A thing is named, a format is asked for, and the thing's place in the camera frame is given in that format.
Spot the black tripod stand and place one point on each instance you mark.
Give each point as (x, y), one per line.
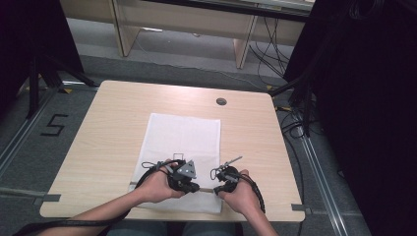
(42, 78)
(305, 95)

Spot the metal floor rail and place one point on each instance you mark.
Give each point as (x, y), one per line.
(19, 137)
(323, 183)

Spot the person's left hand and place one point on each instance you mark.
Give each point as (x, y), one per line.
(157, 187)

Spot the white cloth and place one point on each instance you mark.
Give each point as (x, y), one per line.
(183, 134)

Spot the grey tape strip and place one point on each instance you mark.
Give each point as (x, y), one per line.
(301, 208)
(50, 197)

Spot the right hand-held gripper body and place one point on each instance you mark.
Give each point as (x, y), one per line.
(229, 177)

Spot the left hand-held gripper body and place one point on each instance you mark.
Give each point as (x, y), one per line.
(185, 170)

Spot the black curtain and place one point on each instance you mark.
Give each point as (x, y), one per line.
(29, 36)
(367, 98)

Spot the person's right hand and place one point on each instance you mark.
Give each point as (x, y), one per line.
(244, 196)

